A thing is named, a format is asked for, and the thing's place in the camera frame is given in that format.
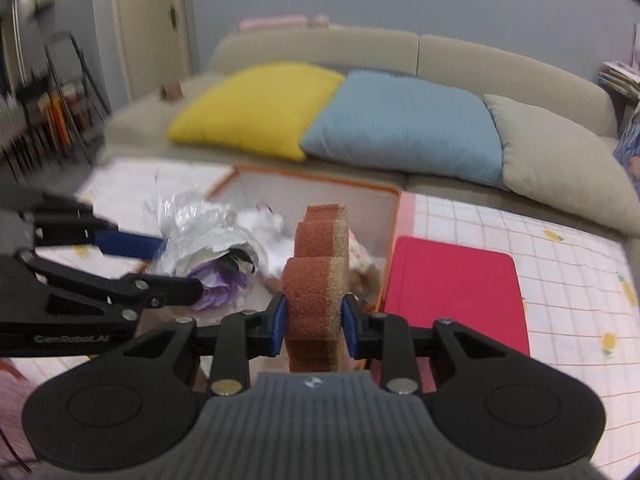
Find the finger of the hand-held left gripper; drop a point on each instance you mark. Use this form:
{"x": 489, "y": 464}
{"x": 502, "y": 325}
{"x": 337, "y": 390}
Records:
{"x": 130, "y": 246}
{"x": 165, "y": 291}

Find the yellow pillow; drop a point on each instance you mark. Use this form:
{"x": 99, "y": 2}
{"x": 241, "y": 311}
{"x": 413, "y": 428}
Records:
{"x": 250, "y": 110}

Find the pink crochet toy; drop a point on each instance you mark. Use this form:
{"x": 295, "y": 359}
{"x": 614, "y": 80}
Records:
{"x": 361, "y": 262}

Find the orange storage box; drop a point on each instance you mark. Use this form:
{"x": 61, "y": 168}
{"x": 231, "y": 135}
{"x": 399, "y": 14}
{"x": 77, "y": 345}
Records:
{"x": 325, "y": 192}

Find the pink folded cloth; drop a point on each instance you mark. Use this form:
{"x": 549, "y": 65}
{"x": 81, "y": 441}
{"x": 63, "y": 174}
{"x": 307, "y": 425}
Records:
{"x": 275, "y": 22}

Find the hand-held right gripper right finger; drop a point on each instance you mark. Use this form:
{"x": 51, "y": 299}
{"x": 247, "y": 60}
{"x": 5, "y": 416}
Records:
{"x": 352, "y": 329}

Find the blue printed bag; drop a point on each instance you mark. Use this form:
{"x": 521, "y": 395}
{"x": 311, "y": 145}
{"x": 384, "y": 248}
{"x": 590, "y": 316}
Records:
{"x": 632, "y": 145}

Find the black folding chair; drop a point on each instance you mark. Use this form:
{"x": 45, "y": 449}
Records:
{"x": 75, "y": 75}

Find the light blue pillow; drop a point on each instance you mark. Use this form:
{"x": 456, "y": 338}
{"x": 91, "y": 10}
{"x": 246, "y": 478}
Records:
{"x": 400, "y": 125}

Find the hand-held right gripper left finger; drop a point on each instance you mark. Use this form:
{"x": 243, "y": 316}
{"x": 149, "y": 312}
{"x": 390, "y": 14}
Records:
{"x": 277, "y": 326}

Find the white fleece slipper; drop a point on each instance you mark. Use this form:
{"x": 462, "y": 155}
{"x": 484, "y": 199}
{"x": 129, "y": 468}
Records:
{"x": 265, "y": 222}

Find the beige pillow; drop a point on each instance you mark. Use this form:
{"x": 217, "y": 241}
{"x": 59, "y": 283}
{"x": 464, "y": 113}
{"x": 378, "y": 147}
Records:
{"x": 550, "y": 160}

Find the beige sofa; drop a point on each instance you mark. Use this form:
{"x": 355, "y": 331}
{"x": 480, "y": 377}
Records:
{"x": 450, "y": 60}

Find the white door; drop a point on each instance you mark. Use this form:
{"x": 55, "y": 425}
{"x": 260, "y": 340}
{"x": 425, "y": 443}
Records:
{"x": 145, "y": 20}

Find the checked lemon-print tablecloth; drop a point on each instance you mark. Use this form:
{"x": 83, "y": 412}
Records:
{"x": 575, "y": 270}

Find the brown sponge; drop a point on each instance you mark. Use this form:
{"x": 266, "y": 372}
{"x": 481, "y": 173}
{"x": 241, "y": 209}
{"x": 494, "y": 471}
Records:
{"x": 315, "y": 300}

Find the clear box with red lid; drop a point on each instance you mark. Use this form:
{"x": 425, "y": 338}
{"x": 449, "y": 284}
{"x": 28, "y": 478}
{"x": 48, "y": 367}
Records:
{"x": 450, "y": 290}

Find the stack of books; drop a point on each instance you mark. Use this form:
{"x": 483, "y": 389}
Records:
{"x": 620, "y": 77}

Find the small brown block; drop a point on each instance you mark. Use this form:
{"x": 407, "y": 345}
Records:
{"x": 171, "y": 91}

